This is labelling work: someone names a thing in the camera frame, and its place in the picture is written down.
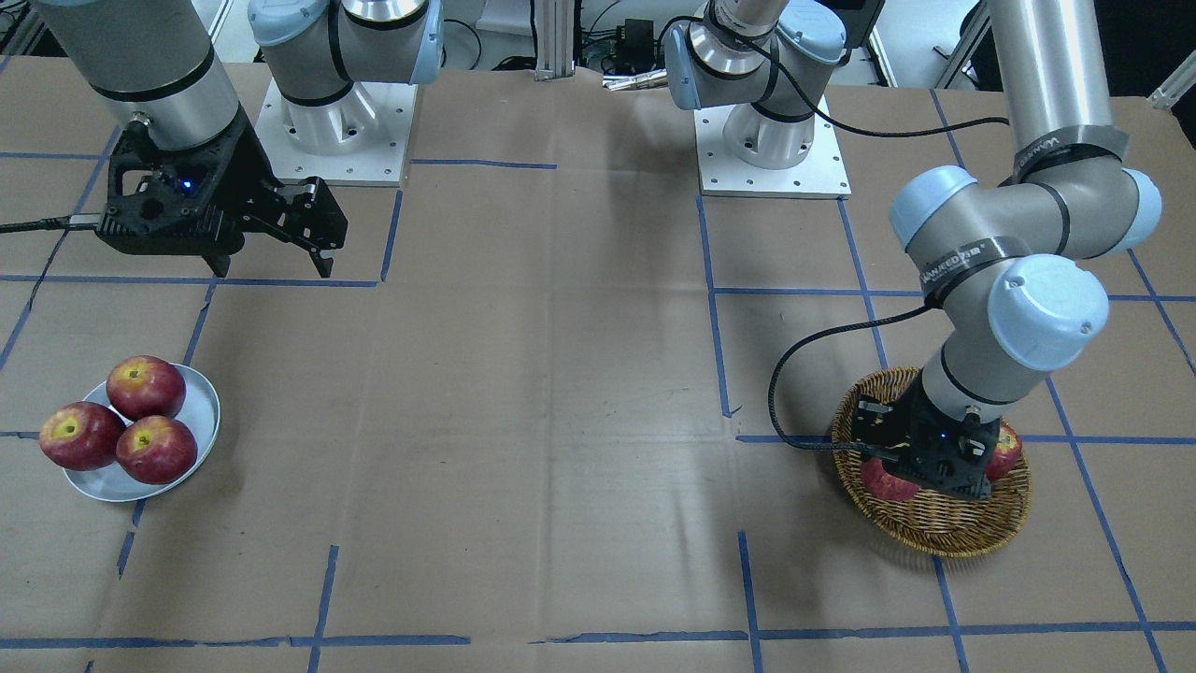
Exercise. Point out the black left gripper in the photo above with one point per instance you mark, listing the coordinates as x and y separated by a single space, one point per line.
903 418

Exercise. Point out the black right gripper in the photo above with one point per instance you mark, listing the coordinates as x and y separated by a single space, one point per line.
250 175

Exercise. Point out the red yellow transferred apple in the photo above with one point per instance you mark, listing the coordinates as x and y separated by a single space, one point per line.
879 483

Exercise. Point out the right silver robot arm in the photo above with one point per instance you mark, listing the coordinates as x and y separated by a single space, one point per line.
156 57

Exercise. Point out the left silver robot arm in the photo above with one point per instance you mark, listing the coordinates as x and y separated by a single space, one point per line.
1002 263

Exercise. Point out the red apple in basket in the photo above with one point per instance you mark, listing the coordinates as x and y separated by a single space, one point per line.
1006 454

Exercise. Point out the woven wicker basket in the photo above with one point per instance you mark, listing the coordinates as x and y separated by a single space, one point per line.
938 524

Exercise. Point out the light blue plate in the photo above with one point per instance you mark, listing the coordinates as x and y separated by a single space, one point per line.
200 413

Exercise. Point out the red apple far on plate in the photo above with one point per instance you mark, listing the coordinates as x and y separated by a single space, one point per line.
143 386

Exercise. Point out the red apple on plate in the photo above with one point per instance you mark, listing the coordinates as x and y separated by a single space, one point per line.
81 436
143 386
156 450

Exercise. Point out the red apple near on plate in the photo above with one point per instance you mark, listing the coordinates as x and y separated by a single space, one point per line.
156 450

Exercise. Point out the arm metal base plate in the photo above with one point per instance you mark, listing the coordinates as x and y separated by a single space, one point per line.
743 154
358 141

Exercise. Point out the aluminium frame post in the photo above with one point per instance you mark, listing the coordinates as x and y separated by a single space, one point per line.
554 28

